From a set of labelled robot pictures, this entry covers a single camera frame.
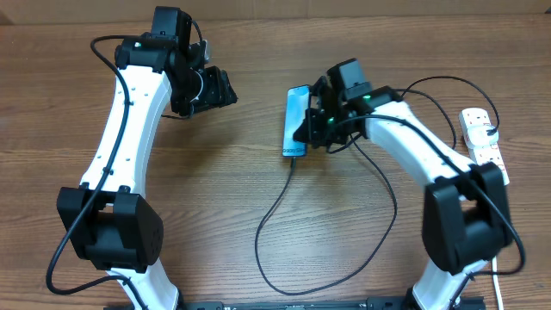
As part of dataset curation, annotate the Galaxy smartphone blue screen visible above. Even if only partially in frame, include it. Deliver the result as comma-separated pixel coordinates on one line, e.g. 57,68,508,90
282,85,310,158

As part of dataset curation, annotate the black USB charging cable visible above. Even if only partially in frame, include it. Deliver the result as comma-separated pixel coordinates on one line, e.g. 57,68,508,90
253,76,501,297

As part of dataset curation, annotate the white power strip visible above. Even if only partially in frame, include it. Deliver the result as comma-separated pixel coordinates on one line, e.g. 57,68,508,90
459,108,510,185

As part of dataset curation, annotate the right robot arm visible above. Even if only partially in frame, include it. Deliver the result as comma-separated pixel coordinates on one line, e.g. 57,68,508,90
282,59,518,309

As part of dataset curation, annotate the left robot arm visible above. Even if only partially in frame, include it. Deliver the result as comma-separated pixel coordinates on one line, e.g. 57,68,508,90
57,6,238,309

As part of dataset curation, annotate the white charger adapter plug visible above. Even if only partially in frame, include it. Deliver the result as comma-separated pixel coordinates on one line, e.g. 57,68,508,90
464,124,499,149

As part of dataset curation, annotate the white power strip cord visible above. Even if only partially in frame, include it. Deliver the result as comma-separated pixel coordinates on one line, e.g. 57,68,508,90
491,256,505,310

